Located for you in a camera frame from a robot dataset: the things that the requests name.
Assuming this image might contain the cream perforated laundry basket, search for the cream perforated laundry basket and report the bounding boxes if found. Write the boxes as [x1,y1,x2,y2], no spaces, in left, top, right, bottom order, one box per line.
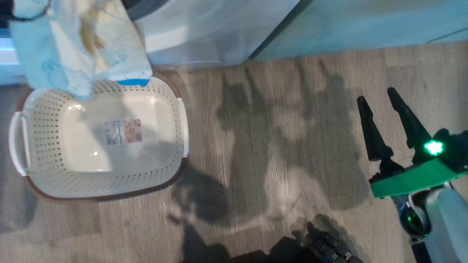
[9,72,189,202]

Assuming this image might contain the basket product label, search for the basket product label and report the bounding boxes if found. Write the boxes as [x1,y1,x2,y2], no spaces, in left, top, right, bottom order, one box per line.
[104,118,143,146]

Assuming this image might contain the pale green plain cabinet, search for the pale green plain cabinet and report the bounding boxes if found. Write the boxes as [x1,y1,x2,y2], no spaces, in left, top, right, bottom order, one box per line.
[250,0,468,62]

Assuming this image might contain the yellow garment with blue cuffs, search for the yellow garment with blue cuffs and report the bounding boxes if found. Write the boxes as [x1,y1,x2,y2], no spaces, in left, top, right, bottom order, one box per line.
[9,0,154,102]

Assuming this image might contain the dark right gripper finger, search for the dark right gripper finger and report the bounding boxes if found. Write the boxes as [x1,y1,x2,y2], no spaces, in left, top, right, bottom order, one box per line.
[357,95,405,184]
[386,87,433,164]

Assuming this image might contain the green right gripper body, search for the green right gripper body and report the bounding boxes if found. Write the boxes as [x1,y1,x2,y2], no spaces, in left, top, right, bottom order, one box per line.
[370,158,468,199]

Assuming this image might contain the white washing machine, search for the white washing machine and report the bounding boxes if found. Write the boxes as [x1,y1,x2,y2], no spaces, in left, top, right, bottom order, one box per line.
[122,0,301,70]

